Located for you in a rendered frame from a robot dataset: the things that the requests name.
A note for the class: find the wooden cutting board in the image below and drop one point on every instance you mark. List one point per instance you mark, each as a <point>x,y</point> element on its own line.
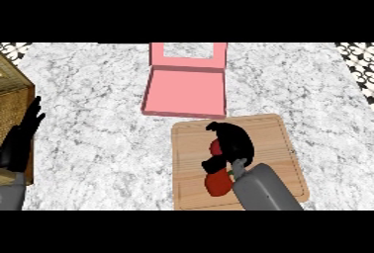
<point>194,164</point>

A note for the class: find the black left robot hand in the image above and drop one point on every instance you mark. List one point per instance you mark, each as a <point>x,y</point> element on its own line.
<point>19,138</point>

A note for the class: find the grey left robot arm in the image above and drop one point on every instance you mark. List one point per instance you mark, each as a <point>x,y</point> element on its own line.
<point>11,191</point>

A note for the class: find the pink cardboard box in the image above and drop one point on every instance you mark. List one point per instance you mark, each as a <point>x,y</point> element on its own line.
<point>187,89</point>

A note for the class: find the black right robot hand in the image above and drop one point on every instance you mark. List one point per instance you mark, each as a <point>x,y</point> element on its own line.
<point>235,141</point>

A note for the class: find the brown wicker basket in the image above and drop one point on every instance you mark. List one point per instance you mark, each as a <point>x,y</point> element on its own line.
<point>12,99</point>

